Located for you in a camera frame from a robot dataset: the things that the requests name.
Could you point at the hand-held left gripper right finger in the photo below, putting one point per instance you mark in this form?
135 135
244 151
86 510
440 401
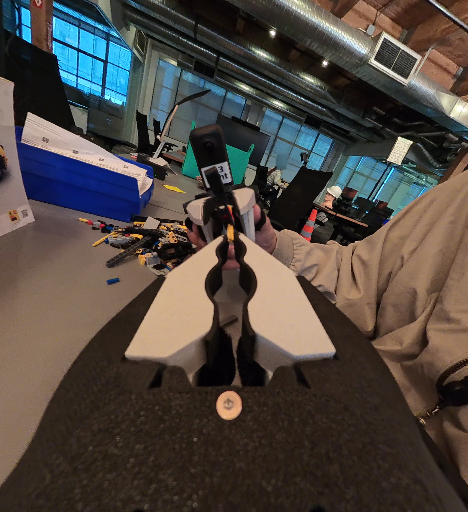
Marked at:
290 320

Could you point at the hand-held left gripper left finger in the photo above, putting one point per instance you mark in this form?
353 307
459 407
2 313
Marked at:
170 320

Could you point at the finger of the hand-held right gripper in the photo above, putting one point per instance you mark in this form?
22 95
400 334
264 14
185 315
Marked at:
198 210
248 212

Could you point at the long dark grey beam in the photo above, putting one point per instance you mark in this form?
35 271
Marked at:
218 188

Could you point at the pile of brick pieces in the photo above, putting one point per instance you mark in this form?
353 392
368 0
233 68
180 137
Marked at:
158 244

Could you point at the person's right forearm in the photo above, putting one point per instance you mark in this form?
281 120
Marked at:
322 272

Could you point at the person's right hand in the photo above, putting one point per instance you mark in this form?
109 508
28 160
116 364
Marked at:
266 238

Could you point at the yellow flat sheet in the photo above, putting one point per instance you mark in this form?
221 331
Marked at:
174 188

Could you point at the teal green storage box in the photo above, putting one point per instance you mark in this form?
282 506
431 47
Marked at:
242 164

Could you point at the black monitor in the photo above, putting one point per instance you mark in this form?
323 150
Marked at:
246 136

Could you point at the wooden stick stand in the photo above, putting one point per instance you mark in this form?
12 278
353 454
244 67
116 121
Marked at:
172 120

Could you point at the black device with green light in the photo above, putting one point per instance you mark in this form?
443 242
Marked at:
154 168

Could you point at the orange traffic cone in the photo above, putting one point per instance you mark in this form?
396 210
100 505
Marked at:
309 228

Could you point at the white hard hat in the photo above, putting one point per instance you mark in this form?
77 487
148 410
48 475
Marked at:
334 191

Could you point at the blue plastic storage box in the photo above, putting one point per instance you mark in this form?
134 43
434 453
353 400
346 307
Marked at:
78 188

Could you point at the blue bin with papers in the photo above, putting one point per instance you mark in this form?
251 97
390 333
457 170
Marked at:
58 140

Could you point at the white sign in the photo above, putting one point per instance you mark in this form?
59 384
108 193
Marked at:
400 150

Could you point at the large black panel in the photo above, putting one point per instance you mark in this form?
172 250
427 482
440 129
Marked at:
34 84

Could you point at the white air vent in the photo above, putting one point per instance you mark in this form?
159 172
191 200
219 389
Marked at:
396 58

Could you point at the silver ventilation duct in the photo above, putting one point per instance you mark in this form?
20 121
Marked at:
330 36

